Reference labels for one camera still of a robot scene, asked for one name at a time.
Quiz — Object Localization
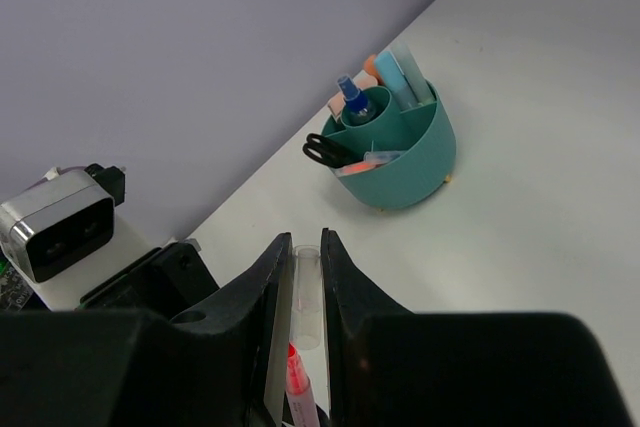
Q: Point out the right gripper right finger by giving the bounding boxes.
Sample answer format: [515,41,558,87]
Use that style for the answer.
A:
[321,229,632,426]

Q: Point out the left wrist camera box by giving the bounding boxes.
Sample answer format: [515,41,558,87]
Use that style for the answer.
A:
[1,163,152,311]

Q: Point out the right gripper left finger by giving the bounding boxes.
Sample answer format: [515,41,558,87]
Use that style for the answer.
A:
[1,233,293,426]

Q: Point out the green round pen holder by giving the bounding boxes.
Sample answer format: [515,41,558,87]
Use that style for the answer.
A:
[321,86,456,210]

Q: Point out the orange highlighter marker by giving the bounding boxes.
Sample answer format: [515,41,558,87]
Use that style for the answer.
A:
[363,54,384,85]

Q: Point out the blue highlighter marker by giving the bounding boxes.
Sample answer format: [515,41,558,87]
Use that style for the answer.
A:
[374,51,418,111]

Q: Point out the clear pen cap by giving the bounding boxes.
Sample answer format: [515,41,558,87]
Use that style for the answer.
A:
[292,245,322,350]

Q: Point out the orange red pen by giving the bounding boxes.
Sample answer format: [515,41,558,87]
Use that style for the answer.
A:
[333,151,404,177]

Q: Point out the black handled scissors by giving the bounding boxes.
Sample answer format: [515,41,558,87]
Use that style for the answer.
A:
[302,133,363,169]

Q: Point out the pink gel pen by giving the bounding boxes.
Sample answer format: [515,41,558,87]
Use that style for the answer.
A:
[285,344,321,427]

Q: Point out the green highlighter marker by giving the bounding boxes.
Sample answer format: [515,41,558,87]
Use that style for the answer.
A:
[391,41,436,105]

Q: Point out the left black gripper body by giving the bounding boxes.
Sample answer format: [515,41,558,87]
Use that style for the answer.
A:
[78,242,219,319]

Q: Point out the blue cap spray bottle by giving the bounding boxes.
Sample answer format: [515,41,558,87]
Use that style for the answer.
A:
[337,75,378,126]

